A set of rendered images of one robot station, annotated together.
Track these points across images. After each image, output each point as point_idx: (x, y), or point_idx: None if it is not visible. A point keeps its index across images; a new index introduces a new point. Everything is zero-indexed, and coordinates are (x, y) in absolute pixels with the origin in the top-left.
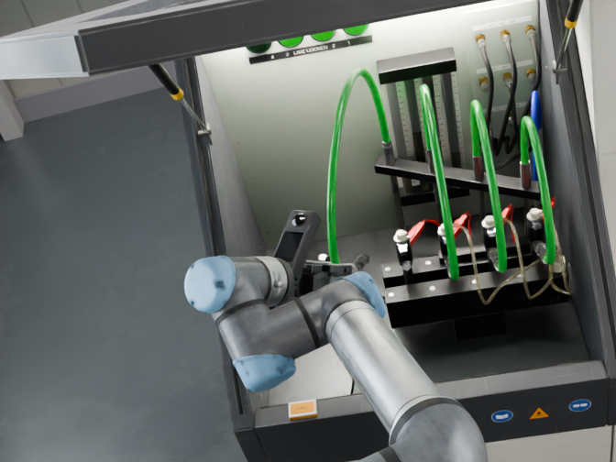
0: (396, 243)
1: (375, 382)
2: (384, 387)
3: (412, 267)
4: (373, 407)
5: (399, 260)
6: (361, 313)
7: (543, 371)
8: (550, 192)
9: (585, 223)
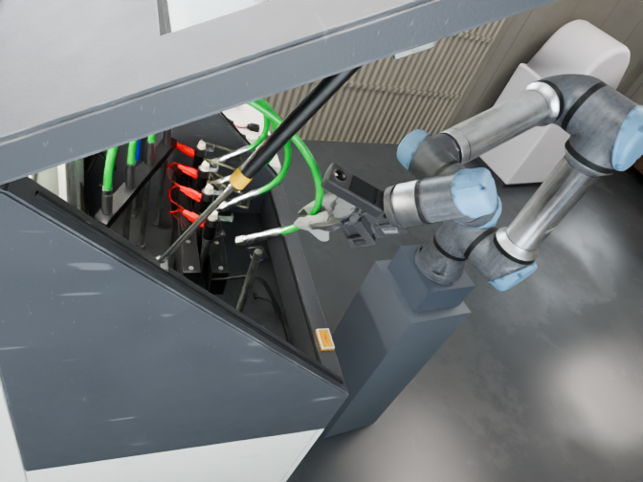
0: (217, 222)
1: (524, 115)
2: (529, 108)
3: (190, 251)
4: (527, 126)
5: (212, 239)
6: (463, 126)
7: (279, 208)
8: (103, 175)
9: (226, 121)
